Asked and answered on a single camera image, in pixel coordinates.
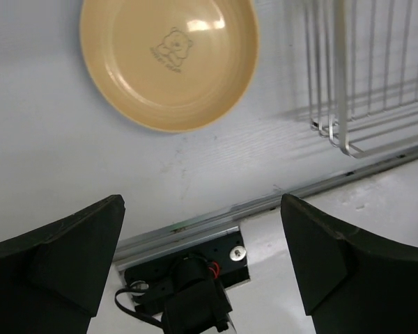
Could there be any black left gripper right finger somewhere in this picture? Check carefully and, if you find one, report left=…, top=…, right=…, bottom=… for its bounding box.
left=281, top=194, right=418, bottom=333

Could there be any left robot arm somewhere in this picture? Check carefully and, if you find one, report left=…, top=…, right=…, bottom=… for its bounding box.
left=0, top=194, right=418, bottom=333

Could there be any aluminium rail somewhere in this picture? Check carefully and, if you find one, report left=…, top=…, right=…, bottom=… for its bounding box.
left=114, top=146, right=418, bottom=270

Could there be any wire dish rack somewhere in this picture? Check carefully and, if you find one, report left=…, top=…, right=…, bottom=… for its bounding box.
left=304, top=1, right=418, bottom=159

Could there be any beige plate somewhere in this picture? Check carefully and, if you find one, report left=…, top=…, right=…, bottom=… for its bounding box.
left=79, top=1, right=259, bottom=133

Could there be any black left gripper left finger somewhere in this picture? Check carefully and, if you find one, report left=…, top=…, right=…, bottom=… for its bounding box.
left=0, top=195, right=125, bottom=333

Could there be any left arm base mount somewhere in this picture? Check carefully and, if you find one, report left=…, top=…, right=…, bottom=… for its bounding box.
left=123, top=231, right=249, bottom=315

